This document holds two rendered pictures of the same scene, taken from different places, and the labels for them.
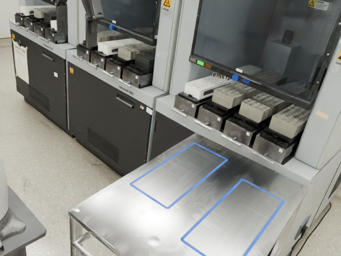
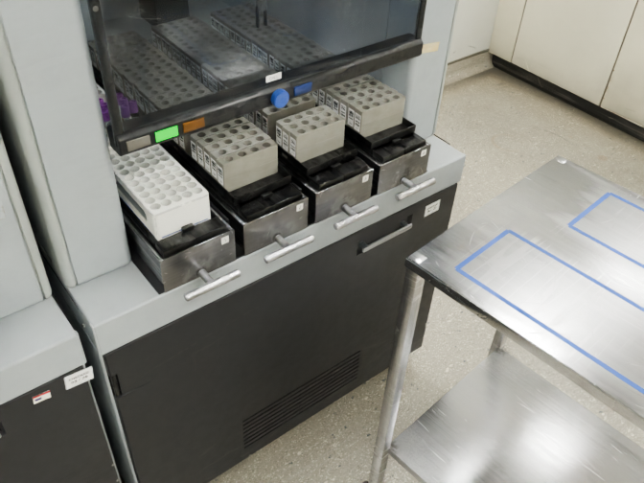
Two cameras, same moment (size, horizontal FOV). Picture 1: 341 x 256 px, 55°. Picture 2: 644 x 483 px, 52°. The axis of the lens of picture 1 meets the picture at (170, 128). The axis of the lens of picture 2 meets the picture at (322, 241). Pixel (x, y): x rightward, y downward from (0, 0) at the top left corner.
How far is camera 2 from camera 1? 1.28 m
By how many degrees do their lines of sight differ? 63
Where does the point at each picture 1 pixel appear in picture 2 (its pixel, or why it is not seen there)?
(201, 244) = not seen: outside the picture
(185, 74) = (110, 198)
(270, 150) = (408, 168)
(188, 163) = (546, 294)
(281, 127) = (380, 119)
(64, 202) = not seen: outside the picture
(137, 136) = (59, 469)
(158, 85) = (12, 306)
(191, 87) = (177, 209)
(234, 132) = (338, 199)
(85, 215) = not seen: outside the picture
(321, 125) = (431, 64)
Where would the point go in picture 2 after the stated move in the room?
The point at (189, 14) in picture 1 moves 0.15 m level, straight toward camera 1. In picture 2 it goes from (41, 22) to (157, 39)
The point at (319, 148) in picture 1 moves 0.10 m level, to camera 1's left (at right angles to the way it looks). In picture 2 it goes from (433, 102) to (427, 126)
